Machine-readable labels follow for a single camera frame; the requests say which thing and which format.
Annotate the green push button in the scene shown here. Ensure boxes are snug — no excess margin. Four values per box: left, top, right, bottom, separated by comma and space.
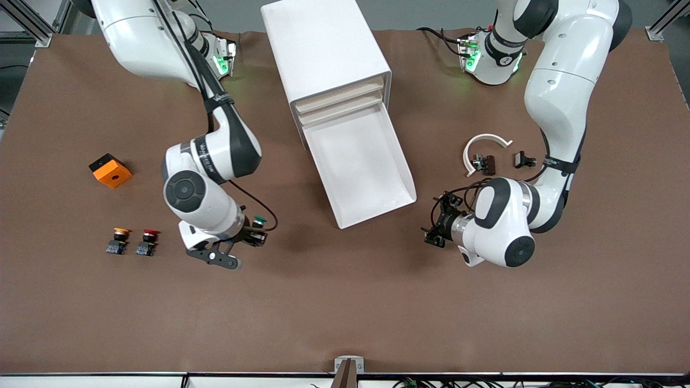
250, 215, 269, 247

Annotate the white plastic drawer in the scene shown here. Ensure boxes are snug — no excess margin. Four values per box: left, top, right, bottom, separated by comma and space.
298, 91, 386, 124
301, 101, 417, 230
294, 79, 385, 113

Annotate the red push button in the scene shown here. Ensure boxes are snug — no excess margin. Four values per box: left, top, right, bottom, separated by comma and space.
135, 229, 161, 257

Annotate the yellow push button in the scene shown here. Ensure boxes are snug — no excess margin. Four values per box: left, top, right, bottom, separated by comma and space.
105, 227, 131, 256

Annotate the orange black button box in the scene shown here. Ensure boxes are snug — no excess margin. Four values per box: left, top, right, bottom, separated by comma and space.
88, 153, 133, 189

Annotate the white drawer cabinet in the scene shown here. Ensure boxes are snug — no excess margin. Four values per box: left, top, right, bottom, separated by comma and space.
260, 0, 392, 151

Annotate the small brown black connector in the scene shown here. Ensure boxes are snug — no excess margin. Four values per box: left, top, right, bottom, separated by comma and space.
471, 154, 497, 177

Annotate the white curved pipe clamp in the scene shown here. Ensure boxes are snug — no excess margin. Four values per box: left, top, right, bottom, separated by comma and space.
463, 133, 513, 178

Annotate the brown table cover sheet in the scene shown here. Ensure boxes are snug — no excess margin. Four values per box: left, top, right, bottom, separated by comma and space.
0, 28, 690, 375

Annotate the cable bundle below table edge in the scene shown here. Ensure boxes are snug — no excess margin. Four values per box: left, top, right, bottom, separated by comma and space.
392, 377, 612, 388

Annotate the grey metal bracket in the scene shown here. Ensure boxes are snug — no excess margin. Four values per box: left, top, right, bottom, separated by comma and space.
334, 355, 365, 374

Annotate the camera mast pole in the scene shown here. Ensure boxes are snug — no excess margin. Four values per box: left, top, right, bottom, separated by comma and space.
330, 359, 358, 388

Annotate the black base cable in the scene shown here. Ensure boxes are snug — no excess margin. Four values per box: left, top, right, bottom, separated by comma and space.
416, 26, 465, 58

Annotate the aluminium frame profile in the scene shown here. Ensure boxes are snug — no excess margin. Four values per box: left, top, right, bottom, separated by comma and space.
0, 0, 73, 49
644, 0, 690, 43

